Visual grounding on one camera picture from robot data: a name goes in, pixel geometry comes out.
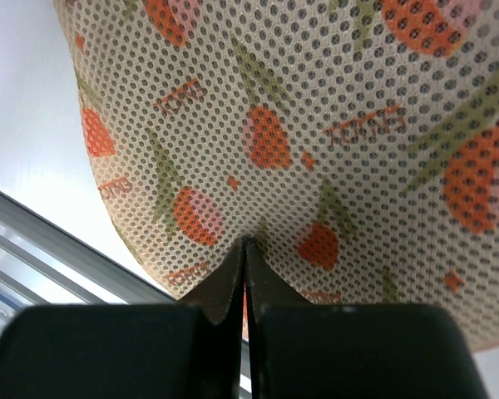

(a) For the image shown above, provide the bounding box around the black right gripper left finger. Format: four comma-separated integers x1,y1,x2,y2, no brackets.
0,240,244,398

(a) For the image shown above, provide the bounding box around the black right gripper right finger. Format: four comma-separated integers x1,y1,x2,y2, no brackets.
245,240,487,398

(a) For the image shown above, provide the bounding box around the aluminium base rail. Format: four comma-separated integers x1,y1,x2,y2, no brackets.
0,192,251,398

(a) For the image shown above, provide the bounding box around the floral mesh laundry bag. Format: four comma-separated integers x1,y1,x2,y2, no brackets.
55,1,499,350

